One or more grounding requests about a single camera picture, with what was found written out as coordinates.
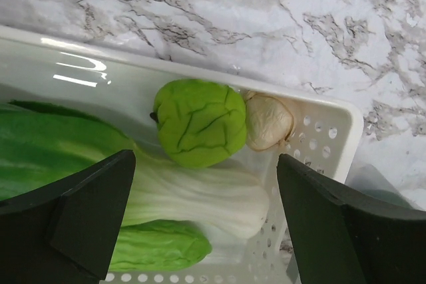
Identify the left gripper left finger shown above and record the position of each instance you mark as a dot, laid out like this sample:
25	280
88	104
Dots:
66	231

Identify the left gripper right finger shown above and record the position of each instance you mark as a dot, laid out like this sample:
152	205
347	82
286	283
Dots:
341	235

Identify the white perforated plastic basket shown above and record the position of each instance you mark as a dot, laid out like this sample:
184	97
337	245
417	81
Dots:
120	88

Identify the light green cabbage toy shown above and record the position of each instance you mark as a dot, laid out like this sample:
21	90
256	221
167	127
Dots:
199	123

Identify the clear zip bag orange zipper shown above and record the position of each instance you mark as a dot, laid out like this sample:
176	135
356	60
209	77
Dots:
368	180

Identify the green bok choy toy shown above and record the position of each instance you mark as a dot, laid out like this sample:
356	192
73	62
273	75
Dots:
42	143

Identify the light green lettuce toy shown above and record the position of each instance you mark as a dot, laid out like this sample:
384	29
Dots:
161	245

